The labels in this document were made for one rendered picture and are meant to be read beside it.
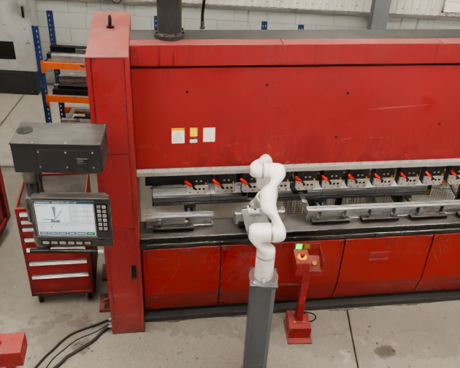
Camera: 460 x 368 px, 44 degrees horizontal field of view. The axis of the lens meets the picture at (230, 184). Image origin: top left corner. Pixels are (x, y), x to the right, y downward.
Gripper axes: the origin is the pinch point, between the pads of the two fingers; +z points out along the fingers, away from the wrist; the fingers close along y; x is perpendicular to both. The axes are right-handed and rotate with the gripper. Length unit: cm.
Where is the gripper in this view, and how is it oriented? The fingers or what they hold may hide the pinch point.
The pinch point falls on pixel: (255, 207)
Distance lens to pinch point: 423.2
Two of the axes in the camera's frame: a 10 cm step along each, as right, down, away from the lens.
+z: -1.2, 2.8, 9.5
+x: 0.8, 9.6, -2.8
